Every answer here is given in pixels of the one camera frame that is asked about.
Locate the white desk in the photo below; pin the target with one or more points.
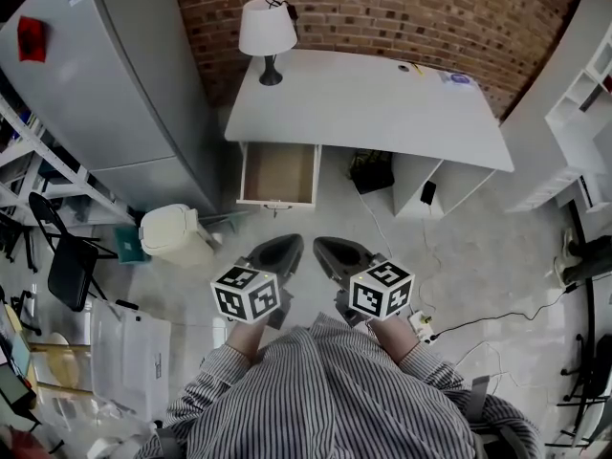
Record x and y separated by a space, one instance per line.
358 108

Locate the small black adapter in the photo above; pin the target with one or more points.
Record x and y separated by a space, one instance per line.
428 192

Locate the person's left forearm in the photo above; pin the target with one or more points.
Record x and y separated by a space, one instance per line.
246 342

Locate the wooden drawer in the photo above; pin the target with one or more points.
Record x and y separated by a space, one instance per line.
279 172

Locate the clear plastic storage box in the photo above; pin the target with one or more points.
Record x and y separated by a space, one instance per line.
138 352

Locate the red paper sheet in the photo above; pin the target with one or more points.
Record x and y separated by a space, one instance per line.
32 38

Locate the white power strip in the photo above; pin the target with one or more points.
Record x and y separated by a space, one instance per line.
423 325

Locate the black wheeled chair base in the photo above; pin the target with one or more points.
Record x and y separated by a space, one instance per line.
597 376

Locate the white shade table lamp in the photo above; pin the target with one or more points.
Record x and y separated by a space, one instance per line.
265 29

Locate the small screen device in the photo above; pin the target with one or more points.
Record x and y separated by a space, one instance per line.
12 385

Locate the wooden stool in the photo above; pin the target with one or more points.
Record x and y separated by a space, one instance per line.
62 361

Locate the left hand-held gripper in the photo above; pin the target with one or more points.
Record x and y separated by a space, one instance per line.
244 294

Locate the person's right forearm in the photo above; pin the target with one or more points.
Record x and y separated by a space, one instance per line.
394 340

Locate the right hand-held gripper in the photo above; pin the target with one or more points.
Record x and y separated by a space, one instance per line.
378 294

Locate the white shelving rack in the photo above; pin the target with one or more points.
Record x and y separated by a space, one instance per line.
43 160

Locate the white bookcase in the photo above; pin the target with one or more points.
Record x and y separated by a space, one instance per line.
545 127

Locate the black folding chair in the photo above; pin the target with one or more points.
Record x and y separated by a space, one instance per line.
72 270

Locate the black wall plug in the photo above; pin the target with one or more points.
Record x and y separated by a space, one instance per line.
292 11

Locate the cream lidded trash bin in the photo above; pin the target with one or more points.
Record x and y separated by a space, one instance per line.
174 234

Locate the person's striped shirt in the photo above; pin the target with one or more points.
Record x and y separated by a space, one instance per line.
325 390

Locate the white and blue packet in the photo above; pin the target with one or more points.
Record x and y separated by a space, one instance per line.
456 79

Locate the grey refrigerator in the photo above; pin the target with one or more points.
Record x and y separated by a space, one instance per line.
110 79

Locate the yellow pen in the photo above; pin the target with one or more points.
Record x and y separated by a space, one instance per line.
420 70

